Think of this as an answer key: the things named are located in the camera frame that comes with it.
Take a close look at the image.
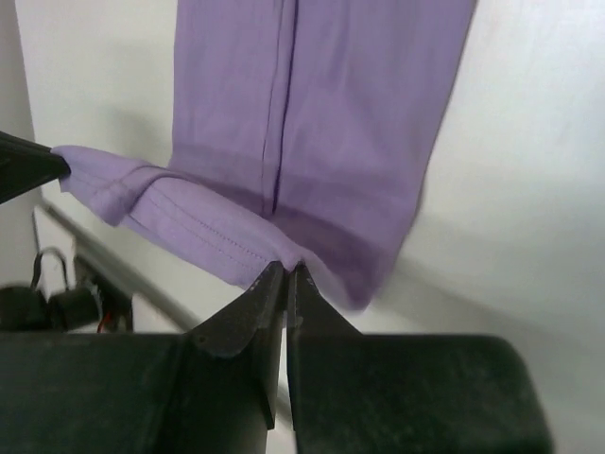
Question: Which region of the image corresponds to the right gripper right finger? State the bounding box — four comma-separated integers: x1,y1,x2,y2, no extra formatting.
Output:
287,265,553,453

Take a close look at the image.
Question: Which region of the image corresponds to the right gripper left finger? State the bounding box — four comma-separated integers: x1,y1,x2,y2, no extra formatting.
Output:
1,262,284,453

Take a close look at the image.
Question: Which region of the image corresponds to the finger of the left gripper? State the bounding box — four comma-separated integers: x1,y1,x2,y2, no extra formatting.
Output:
0,132,71,203

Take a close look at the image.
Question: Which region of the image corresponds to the lavender garment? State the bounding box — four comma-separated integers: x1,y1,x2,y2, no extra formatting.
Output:
55,1,475,310

